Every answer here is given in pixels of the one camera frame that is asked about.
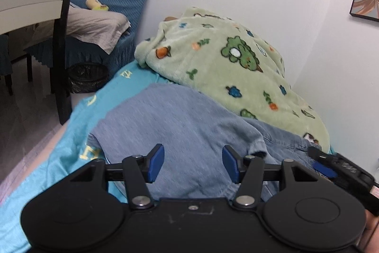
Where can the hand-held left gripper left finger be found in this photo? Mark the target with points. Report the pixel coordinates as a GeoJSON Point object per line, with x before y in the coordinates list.
{"type": "Point", "coordinates": [156, 163]}

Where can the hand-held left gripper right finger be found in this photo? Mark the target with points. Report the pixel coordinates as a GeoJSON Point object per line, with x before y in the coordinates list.
{"type": "Point", "coordinates": [229, 164]}

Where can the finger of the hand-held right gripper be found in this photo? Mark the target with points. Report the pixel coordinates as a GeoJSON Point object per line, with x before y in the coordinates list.
{"type": "Point", "coordinates": [324, 170]}
{"type": "Point", "coordinates": [318, 153]}

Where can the blue denim garment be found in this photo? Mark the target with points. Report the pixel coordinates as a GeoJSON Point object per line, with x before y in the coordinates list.
{"type": "Point", "coordinates": [284, 140]}

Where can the blue-grey shirt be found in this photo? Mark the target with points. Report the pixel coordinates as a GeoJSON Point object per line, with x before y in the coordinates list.
{"type": "Point", "coordinates": [177, 128]}

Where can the person's right hand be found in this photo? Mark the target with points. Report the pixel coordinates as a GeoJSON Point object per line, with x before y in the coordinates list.
{"type": "Point", "coordinates": [372, 233]}

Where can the teal cloth with yellow print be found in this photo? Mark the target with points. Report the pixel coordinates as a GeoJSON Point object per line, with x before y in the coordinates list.
{"type": "Point", "coordinates": [68, 137]}

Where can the green printed fleece blanket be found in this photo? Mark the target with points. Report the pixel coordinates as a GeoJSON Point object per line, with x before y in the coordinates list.
{"type": "Point", "coordinates": [225, 69]}

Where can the trash bin with black bag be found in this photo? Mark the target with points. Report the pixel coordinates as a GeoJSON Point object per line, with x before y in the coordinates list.
{"type": "Point", "coordinates": [87, 78]}

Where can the beige cloth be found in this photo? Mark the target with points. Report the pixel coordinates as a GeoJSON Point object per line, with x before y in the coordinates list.
{"type": "Point", "coordinates": [88, 26]}

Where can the yellow toy on chair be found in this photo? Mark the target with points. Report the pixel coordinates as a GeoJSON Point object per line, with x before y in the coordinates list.
{"type": "Point", "coordinates": [96, 4]}

